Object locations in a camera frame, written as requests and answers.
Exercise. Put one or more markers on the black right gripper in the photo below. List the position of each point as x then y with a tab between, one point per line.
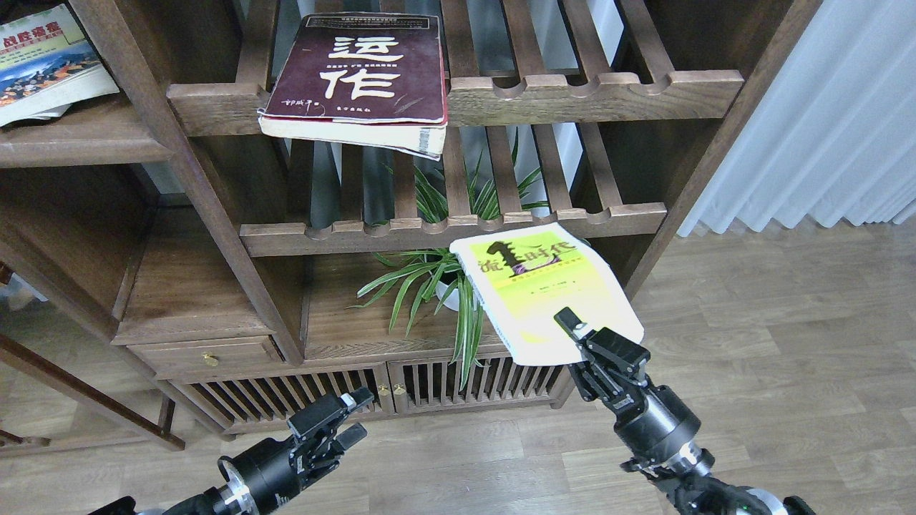
652	421

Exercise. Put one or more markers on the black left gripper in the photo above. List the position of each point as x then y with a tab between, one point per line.
269	474

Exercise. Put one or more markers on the yellow-green cover book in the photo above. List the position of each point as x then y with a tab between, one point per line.
525	277

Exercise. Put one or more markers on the maroon book white characters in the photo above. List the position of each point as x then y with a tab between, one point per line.
363	78

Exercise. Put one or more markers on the colourful 300 paperback book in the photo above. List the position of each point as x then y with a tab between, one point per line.
48	64

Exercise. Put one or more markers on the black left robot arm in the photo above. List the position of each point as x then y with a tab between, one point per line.
179	504

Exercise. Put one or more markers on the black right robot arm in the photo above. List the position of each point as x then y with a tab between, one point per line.
709	495

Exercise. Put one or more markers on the brass drawer knob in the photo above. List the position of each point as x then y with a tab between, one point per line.
210	359

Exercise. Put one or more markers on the white plant pot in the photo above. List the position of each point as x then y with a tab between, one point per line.
448	293

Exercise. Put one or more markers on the green spider plant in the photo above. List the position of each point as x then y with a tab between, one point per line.
413	274

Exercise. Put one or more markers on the dark wooden bookshelf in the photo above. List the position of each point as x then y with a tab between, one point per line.
161	219

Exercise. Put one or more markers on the white pleated curtain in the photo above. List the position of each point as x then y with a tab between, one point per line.
834	137

